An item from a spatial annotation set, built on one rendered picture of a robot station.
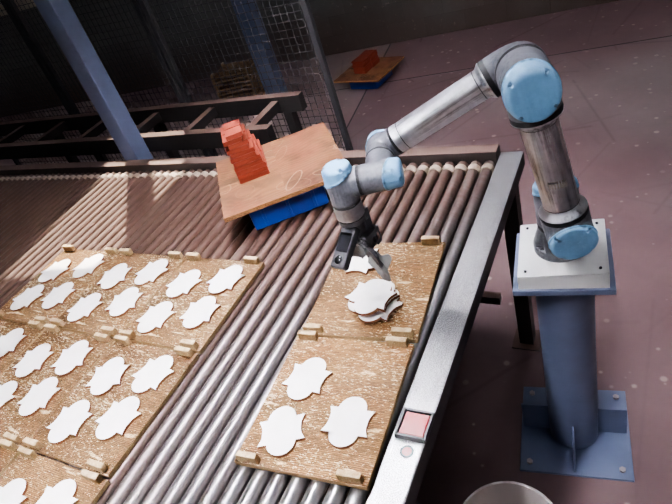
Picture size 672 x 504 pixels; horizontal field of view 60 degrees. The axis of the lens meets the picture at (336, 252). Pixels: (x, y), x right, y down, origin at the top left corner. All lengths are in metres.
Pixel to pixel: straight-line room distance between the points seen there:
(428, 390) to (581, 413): 0.89
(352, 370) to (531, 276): 0.57
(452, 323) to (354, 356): 0.28
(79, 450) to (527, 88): 1.45
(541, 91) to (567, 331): 0.87
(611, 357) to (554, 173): 1.41
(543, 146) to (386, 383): 0.68
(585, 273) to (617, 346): 1.08
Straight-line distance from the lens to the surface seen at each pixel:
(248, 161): 2.30
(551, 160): 1.41
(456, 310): 1.65
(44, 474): 1.82
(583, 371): 2.09
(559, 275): 1.71
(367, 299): 1.64
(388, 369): 1.52
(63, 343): 2.21
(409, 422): 1.42
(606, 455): 2.43
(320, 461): 1.42
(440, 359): 1.54
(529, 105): 1.31
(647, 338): 2.80
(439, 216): 2.00
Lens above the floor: 2.07
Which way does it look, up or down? 36 degrees down
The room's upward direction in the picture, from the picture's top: 20 degrees counter-clockwise
